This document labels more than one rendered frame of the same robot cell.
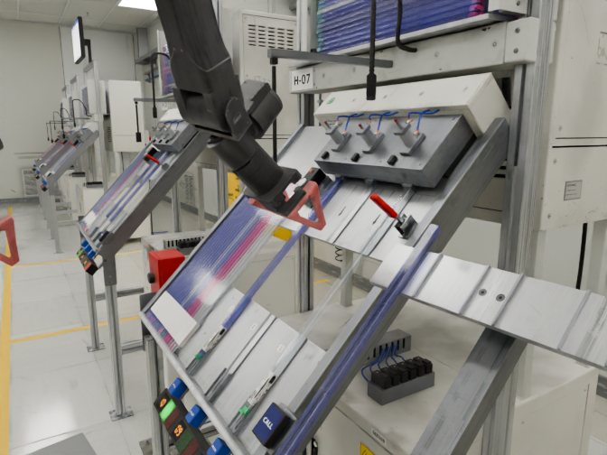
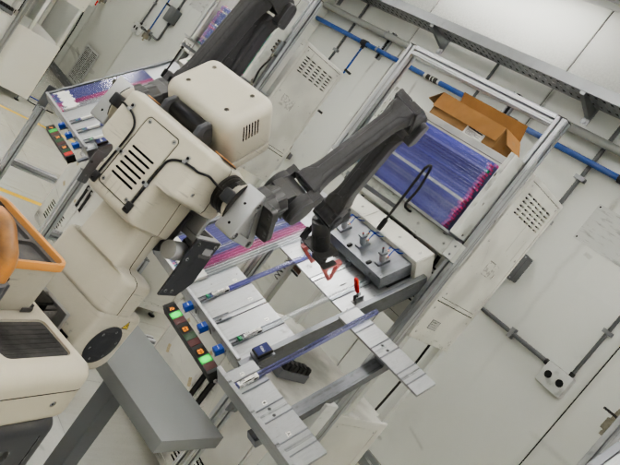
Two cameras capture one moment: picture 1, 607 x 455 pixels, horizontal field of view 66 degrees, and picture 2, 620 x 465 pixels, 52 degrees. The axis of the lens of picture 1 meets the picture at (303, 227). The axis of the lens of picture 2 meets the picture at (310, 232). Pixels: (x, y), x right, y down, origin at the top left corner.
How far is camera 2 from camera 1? 1.29 m
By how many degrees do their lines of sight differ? 17
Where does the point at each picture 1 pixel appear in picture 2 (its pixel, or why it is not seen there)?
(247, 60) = (288, 79)
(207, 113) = (329, 218)
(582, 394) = (370, 434)
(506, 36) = (449, 244)
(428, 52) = (415, 219)
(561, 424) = (351, 443)
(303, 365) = (279, 333)
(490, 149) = (412, 287)
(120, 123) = not seen: outside the picture
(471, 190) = (393, 300)
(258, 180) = (321, 246)
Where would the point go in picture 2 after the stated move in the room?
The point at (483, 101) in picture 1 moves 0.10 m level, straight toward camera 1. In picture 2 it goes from (423, 264) to (424, 268)
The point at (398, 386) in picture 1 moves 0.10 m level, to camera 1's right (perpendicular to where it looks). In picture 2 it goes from (290, 373) to (312, 386)
